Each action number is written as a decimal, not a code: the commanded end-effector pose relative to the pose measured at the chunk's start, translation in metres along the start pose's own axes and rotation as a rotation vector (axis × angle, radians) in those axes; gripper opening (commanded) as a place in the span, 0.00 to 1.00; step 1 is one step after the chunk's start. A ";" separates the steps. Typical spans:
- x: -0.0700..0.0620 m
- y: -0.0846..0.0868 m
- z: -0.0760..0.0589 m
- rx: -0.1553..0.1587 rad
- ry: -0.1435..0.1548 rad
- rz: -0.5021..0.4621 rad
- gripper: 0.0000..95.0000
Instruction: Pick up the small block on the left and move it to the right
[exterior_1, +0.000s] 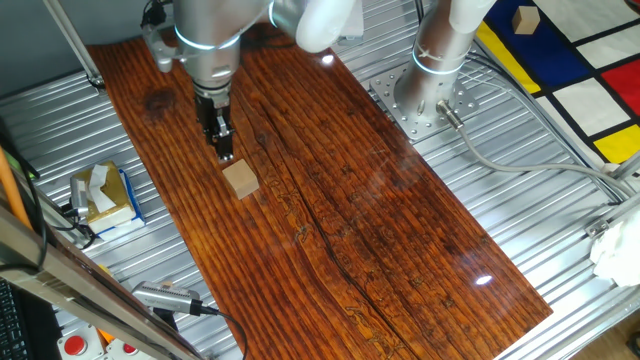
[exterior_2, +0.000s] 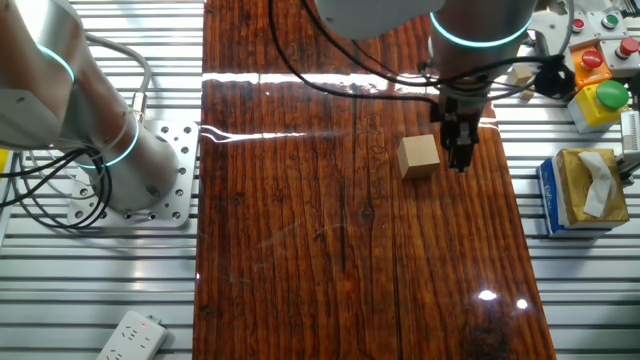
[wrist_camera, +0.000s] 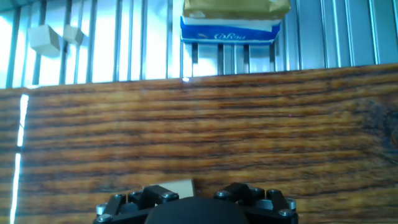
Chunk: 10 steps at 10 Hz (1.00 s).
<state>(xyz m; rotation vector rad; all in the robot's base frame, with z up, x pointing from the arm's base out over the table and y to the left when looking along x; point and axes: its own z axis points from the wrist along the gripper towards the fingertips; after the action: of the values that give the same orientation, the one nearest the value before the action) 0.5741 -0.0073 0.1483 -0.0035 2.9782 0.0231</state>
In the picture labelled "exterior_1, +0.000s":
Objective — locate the grey box red mushroom button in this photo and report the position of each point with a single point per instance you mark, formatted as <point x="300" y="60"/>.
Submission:
<point x="75" y="345"/>

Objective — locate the slanted aluminium pole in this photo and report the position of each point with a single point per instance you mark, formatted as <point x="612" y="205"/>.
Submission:
<point x="75" y="42"/>

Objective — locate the orange pole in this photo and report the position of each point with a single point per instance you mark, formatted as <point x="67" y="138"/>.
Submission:
<point x="10" y="190"/>

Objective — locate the colourful Mondrian pattern cloth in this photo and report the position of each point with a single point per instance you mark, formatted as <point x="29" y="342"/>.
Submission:
<point x="550" y="50"/>

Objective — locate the light wooden cube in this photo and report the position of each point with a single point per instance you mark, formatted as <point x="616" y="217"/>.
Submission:
<point x="241" y="180"/>
<point x="525" y="21"/>

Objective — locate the aluminium frame profile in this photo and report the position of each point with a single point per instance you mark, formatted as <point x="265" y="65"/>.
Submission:
<point x="620" y="212"/>
<point x="627" y="167"/>

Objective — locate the orange box red button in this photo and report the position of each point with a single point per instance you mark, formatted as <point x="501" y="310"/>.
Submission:
<point x="105" y="335"/>

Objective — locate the glossy brown wood-grain board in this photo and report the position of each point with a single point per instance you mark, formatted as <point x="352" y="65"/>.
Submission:
<point x="350" y="200"/>

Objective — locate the black keyboard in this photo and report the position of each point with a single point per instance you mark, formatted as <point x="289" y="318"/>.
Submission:
<point x="10" y="330"/>

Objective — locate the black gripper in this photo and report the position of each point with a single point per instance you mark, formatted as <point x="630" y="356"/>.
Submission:
<point x="214" y="110"/>

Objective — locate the grey box small red button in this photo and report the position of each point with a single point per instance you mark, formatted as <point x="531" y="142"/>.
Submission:
<point x="129" y="348"/>

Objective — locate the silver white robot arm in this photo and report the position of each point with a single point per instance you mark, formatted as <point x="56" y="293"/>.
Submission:
<point x="207" y="30"/>

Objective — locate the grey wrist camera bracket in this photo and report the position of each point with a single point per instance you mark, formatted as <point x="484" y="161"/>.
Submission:
<point x="159" y="50"/>

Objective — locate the black camera stand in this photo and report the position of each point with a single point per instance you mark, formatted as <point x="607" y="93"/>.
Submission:
<point x="165" y="319"/>

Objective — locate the gold tissue box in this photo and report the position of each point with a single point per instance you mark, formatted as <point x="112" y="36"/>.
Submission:
<point x="117" y="192"/>

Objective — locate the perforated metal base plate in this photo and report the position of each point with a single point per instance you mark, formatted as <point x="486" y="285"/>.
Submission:
<point x="385" y="85"/>

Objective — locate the white crumpled cloth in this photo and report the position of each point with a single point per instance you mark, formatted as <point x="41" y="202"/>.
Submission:
<point x="617" y="250"/>

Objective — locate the aluminium frame bar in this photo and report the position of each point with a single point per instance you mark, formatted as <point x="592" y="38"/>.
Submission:
<point x="50" y="280"/>

